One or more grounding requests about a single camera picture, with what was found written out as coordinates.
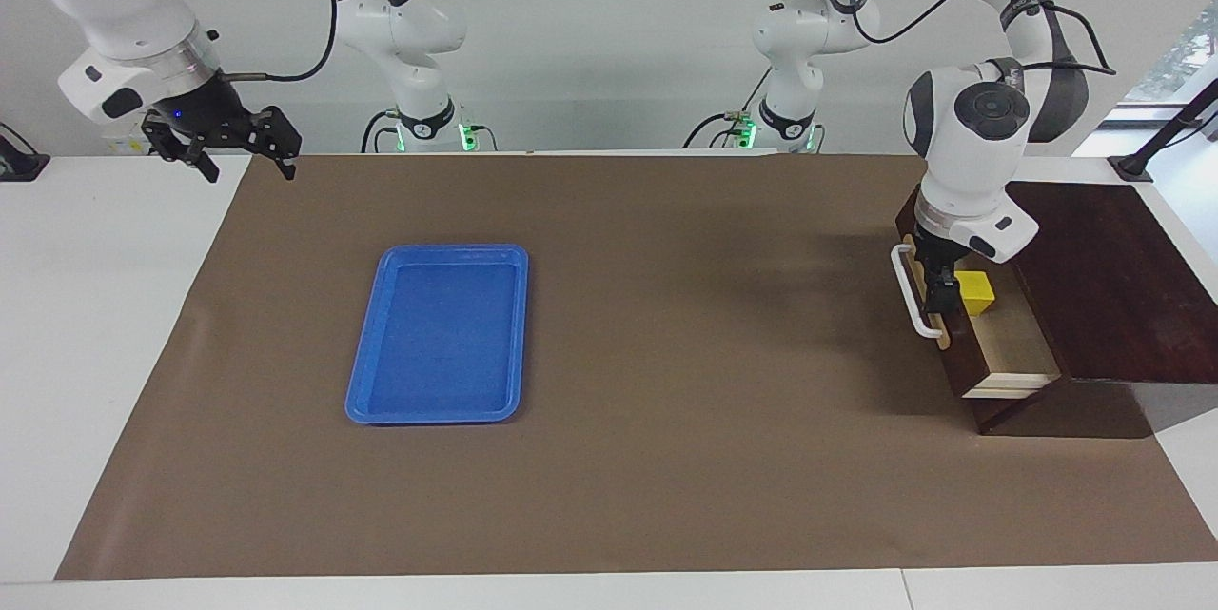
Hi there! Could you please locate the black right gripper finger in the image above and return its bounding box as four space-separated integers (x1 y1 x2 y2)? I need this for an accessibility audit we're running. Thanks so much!
248 105 305 182
142 119 223 186

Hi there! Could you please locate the black clamp stand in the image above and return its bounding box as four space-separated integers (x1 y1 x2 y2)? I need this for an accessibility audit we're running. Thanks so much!
1109 77 1218 184

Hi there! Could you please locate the window with greenery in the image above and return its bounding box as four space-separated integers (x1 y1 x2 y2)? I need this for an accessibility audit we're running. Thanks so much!
1123 0 1218 108

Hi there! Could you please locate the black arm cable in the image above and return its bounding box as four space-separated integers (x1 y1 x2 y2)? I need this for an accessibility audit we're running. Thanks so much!
809 0 1117 78
219 0 340 84

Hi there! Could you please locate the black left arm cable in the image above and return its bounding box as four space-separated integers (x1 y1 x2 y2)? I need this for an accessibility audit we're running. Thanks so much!
809 0 1117 78

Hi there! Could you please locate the yellow block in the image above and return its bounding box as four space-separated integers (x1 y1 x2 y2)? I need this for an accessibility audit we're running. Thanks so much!
954 269 997 319

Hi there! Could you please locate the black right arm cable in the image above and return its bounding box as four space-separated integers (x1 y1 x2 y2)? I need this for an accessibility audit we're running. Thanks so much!
219 0 340 84

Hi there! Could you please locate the dark wooden cabinet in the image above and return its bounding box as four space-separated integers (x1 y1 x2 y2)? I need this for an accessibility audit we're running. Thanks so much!
899 180 1218 438

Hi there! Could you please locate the black desk mount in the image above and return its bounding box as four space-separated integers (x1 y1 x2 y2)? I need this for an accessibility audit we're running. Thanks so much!
0 122 50 182

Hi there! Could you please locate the white drawer handle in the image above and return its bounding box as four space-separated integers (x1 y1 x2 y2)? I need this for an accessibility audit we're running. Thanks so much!
890 244 944 342

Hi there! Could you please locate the black base cable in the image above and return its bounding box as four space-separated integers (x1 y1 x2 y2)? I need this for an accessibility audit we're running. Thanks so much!
683 68 827 153
360 104 498 155

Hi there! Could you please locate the brown table mat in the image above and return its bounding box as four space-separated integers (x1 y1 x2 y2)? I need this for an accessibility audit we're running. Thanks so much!
55 151 1218 582

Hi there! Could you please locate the blue plastic tray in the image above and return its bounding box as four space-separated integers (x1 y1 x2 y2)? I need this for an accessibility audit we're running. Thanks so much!
344 244 530 427

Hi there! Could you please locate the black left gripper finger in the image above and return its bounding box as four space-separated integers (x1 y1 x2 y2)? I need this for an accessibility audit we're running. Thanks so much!
924 274 961 317

